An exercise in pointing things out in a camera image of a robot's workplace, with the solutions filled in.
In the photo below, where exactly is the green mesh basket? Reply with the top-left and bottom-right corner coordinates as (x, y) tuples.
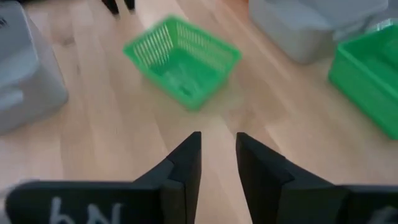
(122, 14), (243, 113)

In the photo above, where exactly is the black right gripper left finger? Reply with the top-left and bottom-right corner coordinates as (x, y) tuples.
(5, 131), (203, 224)

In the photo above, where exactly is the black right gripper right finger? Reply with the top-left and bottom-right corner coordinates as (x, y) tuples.
(235, 132), (398, 224)

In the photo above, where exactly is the gray plastic bin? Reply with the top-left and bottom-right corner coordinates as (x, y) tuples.
(248, 0), (390, 65)
(0, 0), (70, 137)

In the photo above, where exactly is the green solid plastic bin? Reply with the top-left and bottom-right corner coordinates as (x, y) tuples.
(327, 22), (398, 141)

